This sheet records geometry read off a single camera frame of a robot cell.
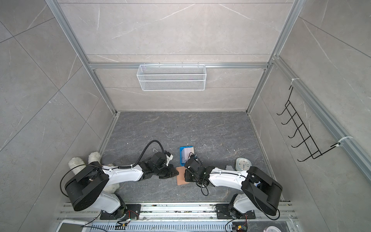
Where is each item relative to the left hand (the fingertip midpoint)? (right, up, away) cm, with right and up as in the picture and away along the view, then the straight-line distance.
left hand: (181, 172), depth 84 cm
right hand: (+3, -3, +1) cm, 5 cm away
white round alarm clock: (+38, +3, +4) cm, 38 cm away
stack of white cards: (+2, +10, +7) cm, 12 cm away
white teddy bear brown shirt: (-58, +6, -6) cm, 58 cm away
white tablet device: (-50, -19, -18) cm, 56 cm away
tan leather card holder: (0, -4, +1) cm, 4 cm away
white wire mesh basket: (-7, +62, +17) cm, 65 cm away
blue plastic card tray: (-1, +12, +9) cm, 15 cm away
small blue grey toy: (+30, +1, +4) cm, 30 cm away
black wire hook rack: (+58, +18, -23) cm, 65 cm away
